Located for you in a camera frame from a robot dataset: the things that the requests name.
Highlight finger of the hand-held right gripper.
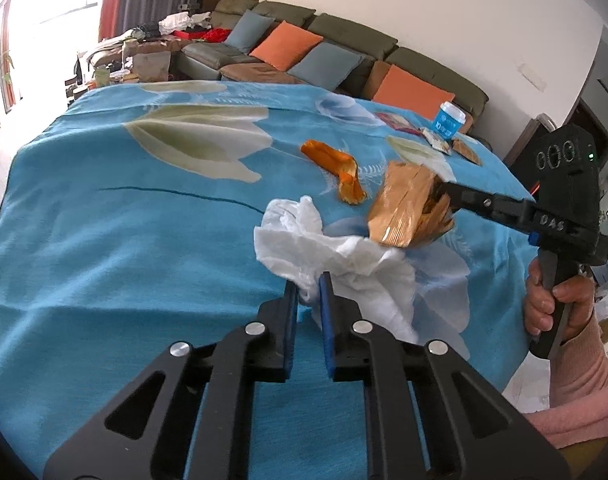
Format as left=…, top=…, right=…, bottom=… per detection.
left=436, top=182, right=527, bottom=233

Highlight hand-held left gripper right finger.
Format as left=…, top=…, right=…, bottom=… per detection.
left=320, top=272, right=570, bottom=480

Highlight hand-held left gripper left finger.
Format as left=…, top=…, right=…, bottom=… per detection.
left=44, top=280, right=299, bottom=480

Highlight brown snack packet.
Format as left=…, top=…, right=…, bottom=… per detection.
left=366, top=160, right=457, bottom=250

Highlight person's right forearm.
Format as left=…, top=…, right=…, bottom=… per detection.
left=526, top=305, right=608, bottom=451

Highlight person's right hand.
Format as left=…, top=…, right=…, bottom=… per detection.
left=524, top=257, right=597, bottom=338

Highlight small brown packet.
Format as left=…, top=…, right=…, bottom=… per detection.
left=451, top=139, right=483, bottom=166

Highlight white packet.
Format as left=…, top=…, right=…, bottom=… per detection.
left=421, top=127, right=452, bottom=153

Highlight blue and white cup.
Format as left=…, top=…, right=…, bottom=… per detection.
left=430, top=101, right=467, bottom=142

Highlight maroon packet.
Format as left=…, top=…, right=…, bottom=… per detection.
left=376, top=112, right=425, bottom=136

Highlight orange cushion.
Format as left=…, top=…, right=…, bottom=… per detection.
left=371, top=65, right=455, bottom=121
left=249, top=21, right=325, bottom=72

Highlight orange peel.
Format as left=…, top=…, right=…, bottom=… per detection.
left=300, top=140, right=367, bottom=206

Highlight blue floral blanket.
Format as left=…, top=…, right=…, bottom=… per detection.
left=0, top=80, right=535, bottom=480

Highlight blue-grey cushion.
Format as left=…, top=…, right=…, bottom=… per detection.
left=225, top=10, right=276, bottom=55
left=288, top=41, right=365, bottom=92

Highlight olive green sofa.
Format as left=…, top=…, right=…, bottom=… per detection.
left=171, top=0, right=490, bottom=133

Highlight brown cardboard box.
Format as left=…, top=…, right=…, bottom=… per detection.
left=134, top=42, right=172, bottom=83

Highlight red cloth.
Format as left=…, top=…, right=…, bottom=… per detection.
left=189, top=27, right=232, bottom=43

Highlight white cloth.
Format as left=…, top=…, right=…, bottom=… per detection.
left=159, top=11, right=209, bottom=31

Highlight orange curtain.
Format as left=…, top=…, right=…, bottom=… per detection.
left=100, top=0, right=134, bottom=43

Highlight large window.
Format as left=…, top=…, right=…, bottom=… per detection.
left=0, top=0, right=104, bottom=126

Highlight white wall plate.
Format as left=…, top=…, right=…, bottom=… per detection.
left=519, top=62, right=547, bottom=92

